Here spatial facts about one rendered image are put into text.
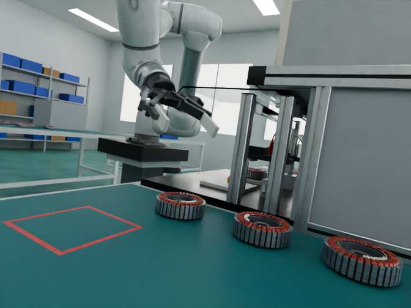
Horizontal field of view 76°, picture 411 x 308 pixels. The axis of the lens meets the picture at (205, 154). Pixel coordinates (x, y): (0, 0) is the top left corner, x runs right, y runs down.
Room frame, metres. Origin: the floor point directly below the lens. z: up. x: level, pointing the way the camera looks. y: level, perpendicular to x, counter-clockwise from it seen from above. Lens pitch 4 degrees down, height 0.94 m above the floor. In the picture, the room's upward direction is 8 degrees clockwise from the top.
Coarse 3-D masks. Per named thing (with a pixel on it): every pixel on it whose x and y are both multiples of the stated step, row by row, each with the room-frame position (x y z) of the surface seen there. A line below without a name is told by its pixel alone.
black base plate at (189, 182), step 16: (160, 176) 0.91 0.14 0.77; (176, 176) 0.96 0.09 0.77; (192, 176) 1.01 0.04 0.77; (208, 176) 1.06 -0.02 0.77; (224, 176) 1.12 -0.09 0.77; (192, 192) 0.74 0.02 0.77; (208, 192) 0.76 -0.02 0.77; (224, 192) 0.79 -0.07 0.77; (256, 192) 0.85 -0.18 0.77; (288, 192) 0.93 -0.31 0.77; (224, 208) 0.68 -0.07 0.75; (240, 208) 0.66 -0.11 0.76; (256, 208) 0.65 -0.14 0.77; (288, 208) 0.70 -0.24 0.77
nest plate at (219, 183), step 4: (200, 180) 0.87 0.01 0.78; (204, 180) 0.88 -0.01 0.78; (208, 180) 0.89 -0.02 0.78; (212, 180) 0.90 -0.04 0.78; (216, 180) 0.91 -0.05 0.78; (220, 180) 0.92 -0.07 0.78; (224, 180) 0.94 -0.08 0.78; (204, 184) 0.86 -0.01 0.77; (208, 184) 0.85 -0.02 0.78; (212, 184) 0.85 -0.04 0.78; (216, 184) 0.84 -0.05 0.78; (220, 184) 0.85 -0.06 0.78; (224, 184) 0.86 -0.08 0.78; (228, 184) 0.87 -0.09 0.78; (248, 184) 0.93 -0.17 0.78; (220, 188) 0.83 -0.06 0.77; (224, 188) 0.82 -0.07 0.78; (248, 188) 0.85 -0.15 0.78; (252, 188) 0.88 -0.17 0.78; (256, 188) 0.92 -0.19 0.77
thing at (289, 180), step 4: (284, 176) 1.01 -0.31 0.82; (288, 176) 1.00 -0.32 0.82; (292, 176) 1.00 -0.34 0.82; (296, 176) 1.02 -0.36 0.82; (284, 180) 1.01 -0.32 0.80; (288, 180) 1.00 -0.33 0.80; (292, 180) 0.99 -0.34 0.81; (284, 184) 1.01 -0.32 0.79; (288, 184) 1.00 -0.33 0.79; (292, 184) 0.99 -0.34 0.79; (284, 188) 1.01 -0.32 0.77; (288, 188) 1.00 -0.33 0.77; (292, 188) 0.99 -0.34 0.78
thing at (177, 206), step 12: (168, 192) 0.62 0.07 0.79; (180, 192) 0.63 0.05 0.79; (156, 204) 0.57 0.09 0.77; (168, 204) 0.54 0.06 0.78; (180, 204) 0.55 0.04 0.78; (192, 204) 0.55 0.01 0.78; (204, 204) 0.58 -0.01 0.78; (168, 216) 0.54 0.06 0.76; (180, 216) 0.54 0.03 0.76; (192, 216) 0.55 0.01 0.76
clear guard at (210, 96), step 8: (184, 88) 0.78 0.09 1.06; (192, 88) 0.76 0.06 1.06; (200, 88) 0.74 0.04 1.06; (208, 88) 0.73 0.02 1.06; (216, 88) 0.72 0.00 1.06; (224, 88) 0.71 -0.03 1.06; (232, 88) 0.69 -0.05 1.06; (240, 88) 0.68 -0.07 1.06; (248, 88) 0.67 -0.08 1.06; (192, 96) 0.84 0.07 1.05; (200, 96) 0.86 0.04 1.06; (208, 96) 0.87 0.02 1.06; (216, 96) 0.85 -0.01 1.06; (224, 96) 0.83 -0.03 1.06; (232, 96) 0.80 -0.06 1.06; (240, 96) 0.78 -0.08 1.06; (264, 96) 0.73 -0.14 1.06; (272, 96) 0.71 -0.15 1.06; (200, 104) 0.91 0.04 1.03; (208, 104) 0.94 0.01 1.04; (216, 104) 0.98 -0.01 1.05; (264, 104) 0.89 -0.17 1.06; (272, 104) 0.87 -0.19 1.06
